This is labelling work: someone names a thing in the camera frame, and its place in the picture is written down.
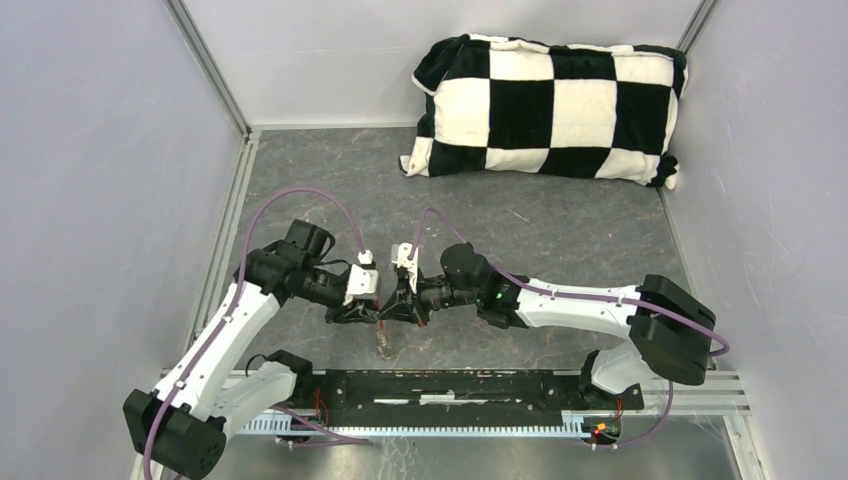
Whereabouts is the red grey keyring holder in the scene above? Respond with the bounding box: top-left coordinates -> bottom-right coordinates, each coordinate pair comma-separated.
376,319 -> 393,361

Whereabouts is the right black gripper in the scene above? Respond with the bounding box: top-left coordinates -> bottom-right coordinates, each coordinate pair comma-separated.
378,269 -> 480,329

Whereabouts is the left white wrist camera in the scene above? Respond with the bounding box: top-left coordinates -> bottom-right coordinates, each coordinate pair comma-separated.
343,250 -> 380,305

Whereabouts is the blue white cable duct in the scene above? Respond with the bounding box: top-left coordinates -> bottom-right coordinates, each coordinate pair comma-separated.
237,411 -> 620,440

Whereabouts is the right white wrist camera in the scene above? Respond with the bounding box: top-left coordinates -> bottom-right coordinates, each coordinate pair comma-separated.
391,243 -> 419,293

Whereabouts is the black white checkered pillow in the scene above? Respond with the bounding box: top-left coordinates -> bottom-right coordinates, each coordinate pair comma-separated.
399,34 -> 688,189

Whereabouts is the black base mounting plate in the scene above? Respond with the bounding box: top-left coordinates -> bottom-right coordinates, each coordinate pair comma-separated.
282,369 -> 645,427

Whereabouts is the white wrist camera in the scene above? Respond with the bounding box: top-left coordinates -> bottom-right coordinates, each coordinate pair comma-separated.
391,243 -> 419,293
343,250 -> 380,305

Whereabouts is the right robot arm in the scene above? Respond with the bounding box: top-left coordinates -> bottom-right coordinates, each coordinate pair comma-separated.
380,243 -> 718,408

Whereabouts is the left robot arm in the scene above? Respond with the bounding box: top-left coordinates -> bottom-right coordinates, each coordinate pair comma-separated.
122,220 -> 379,479

